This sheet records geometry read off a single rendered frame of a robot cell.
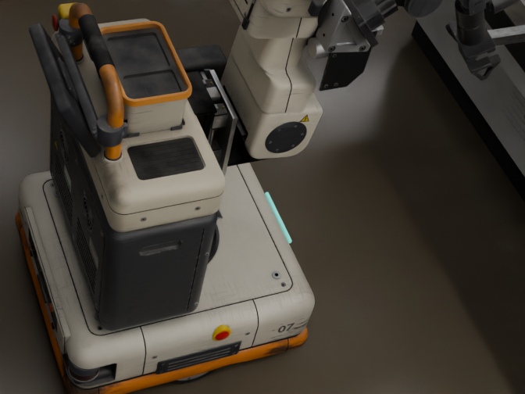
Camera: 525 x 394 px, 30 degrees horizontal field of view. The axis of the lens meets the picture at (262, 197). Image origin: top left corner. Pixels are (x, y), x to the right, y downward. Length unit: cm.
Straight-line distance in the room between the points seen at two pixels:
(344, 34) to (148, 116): 45
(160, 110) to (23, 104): 128
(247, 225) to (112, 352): 53
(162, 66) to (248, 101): 24
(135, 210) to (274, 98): 40
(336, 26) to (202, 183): 44
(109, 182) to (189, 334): 58
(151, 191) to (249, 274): 63
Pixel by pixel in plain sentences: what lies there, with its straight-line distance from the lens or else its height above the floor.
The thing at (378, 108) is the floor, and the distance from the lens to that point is 349.
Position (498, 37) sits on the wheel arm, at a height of 85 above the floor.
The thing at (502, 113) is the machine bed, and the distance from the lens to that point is 337.
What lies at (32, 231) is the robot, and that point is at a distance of 260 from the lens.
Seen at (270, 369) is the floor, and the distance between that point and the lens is 275.
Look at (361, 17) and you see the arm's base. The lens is 185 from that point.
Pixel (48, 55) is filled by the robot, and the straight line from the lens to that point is 205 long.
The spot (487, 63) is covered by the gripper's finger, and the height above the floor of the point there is 105.
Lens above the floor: 234
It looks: 49 degrees down
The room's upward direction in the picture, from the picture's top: 15 degrees clockwise
